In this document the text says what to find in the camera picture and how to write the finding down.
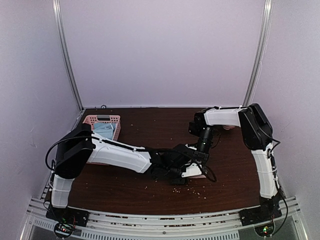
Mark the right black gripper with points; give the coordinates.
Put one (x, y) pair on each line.
(202, 156)

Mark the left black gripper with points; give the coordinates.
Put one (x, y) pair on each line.
(174, 181)

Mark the pink plastic basket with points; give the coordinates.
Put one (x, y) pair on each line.
(104, 152)

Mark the pink towel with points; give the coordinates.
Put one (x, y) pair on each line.
(199, 177)

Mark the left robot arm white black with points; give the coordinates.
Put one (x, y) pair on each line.
(83, 146)

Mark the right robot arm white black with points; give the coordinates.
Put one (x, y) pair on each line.
(257, 136)

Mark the red patterned bowl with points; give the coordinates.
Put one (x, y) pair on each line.
(228, 127)

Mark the blue towel back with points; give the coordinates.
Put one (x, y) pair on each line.
(106, 130)

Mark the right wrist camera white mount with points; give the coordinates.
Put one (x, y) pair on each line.
(192, 147)

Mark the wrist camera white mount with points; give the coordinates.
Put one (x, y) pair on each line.
(192, 147)
(190, 171)

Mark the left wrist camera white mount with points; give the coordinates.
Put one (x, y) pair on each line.
(190, 171)

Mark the front aluminium rail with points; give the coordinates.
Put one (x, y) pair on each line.
(222, 225)

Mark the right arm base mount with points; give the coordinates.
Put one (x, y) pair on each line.
(260, 218)

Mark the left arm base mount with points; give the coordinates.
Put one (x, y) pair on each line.
(68, 220)

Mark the right aluminium frame post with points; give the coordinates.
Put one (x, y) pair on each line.
(261, 47)

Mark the aluminium frame post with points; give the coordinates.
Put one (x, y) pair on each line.
(65, 53)
(261, 47)

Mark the left aluminium frame post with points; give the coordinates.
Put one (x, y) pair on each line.
(65, 53)

